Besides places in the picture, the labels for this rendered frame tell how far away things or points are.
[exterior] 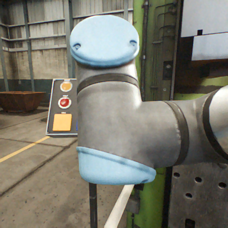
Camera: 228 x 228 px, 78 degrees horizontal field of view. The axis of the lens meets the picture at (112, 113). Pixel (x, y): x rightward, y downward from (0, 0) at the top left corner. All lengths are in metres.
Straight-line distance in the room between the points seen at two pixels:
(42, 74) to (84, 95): 8.60
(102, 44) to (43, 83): 8.55
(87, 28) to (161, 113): 0.14
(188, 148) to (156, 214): 1.04
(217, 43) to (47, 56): 8.20
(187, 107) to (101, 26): 0.15
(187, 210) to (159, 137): 0.73
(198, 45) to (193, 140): 0.58
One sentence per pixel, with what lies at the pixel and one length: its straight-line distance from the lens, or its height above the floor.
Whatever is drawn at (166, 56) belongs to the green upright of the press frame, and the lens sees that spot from 0.87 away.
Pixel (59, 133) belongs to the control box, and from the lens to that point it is 0.66.
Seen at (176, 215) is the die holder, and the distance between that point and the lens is 0.90.
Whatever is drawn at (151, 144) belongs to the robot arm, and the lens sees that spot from 0.16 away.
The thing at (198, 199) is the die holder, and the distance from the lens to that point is 0.83.
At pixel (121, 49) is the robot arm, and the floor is 1.21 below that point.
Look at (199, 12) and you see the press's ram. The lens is 0.76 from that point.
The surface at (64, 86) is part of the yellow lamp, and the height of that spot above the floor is 1.16.
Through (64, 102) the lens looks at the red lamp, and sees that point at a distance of 0.69.
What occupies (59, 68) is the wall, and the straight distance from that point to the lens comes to 8.11.
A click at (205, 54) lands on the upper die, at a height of 1.29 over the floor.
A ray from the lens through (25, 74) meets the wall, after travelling 9.53.
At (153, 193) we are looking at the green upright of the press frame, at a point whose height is 0.47.
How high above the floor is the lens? 1.17
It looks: 11 degrees down
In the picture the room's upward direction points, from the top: straight up
